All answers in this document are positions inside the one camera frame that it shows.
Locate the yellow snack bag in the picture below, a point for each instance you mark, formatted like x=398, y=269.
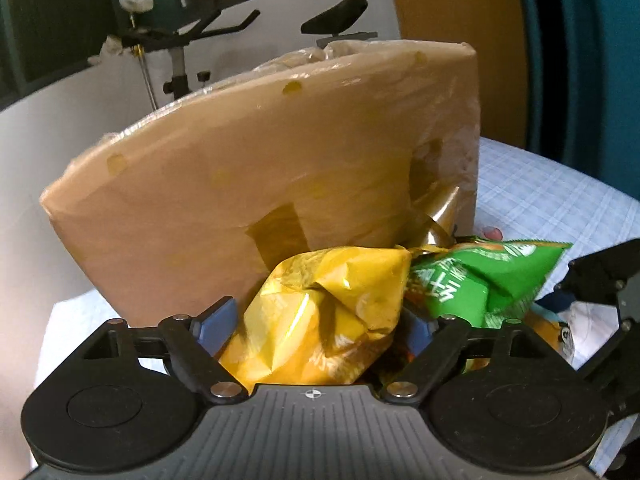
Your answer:
x=310, y=320

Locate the teal curtain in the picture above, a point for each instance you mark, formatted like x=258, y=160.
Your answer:
x=590, y=60

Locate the thin metal pole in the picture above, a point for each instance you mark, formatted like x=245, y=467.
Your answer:
x=145, y=70

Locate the black exercise bike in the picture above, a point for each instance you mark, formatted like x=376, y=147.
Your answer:
x=176, y=70

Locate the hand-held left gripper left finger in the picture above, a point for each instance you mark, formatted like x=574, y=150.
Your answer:
x=217, y=322

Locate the plastic-lined cardboard box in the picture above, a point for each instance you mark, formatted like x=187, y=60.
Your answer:
x=250, y=160

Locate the white cartoon print snack packet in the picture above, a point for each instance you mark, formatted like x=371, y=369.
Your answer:
x=555, y=332

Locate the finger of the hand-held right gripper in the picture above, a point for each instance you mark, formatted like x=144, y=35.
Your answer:
x=605, y=275

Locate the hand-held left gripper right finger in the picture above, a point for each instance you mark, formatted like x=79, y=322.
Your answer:
x=416, y=334

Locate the green snack bag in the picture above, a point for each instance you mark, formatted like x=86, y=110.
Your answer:
x=465, y=280

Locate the checked tablecloth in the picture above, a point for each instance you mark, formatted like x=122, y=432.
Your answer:
x=540, y=200

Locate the crumpled white plastic bag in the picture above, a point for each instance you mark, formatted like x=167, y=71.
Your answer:
x=107, y=50

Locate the wooden panel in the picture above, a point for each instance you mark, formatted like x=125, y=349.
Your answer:
x=450, y=0

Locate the dark framed window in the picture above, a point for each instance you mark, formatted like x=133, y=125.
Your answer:
x=65, y=20

